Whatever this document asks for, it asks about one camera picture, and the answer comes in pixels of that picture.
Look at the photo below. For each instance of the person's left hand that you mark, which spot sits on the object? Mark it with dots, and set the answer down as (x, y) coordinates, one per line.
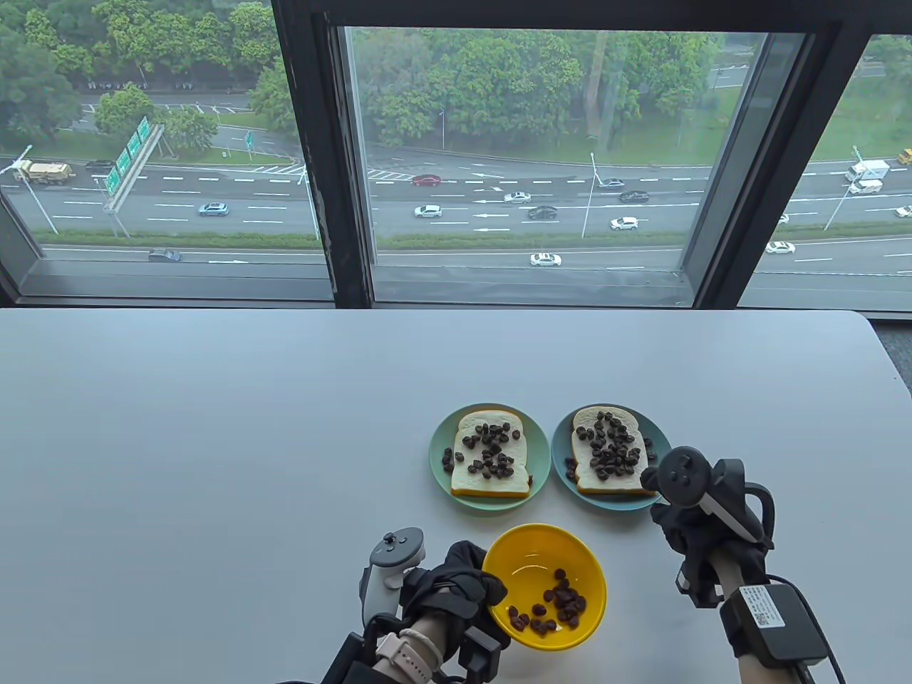
(452, 581)

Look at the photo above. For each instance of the person's right hand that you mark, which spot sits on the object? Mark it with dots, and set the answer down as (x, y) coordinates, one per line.
(702, 531)

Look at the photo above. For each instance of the white toast slice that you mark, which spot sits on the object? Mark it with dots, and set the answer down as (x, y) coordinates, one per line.
(581, 445)
(467, 486)

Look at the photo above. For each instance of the yellow bowl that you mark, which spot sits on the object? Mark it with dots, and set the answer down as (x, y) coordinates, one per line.
(548, 541)

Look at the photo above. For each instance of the pile of dried cranberries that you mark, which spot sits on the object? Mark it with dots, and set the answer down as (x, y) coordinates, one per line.
(556, 605)

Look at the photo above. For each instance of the person's left forearm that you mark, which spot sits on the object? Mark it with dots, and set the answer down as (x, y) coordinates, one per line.
(427, 627)

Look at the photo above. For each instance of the black motion controller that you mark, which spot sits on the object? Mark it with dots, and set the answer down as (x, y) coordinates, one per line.
(684, 474)

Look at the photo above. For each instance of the grey motion controller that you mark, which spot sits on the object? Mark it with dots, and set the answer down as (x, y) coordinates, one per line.
(399, 548)

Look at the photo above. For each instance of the pink wrist watch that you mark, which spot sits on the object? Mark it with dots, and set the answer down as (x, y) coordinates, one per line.
(406, 655)

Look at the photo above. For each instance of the black box with white label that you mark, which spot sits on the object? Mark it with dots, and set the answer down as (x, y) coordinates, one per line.
(773, 623)
(345, 662)

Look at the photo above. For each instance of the light green plate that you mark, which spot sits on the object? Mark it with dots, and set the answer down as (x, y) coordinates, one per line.
(438, 456)

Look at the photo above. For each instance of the blue plate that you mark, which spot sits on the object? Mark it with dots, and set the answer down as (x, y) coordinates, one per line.
(561, 445)

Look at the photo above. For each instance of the green road sign gantry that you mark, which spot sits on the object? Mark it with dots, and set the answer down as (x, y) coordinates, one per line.
(142, 130)

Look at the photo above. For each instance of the black window frame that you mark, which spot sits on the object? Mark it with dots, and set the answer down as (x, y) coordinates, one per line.
(320, 178)

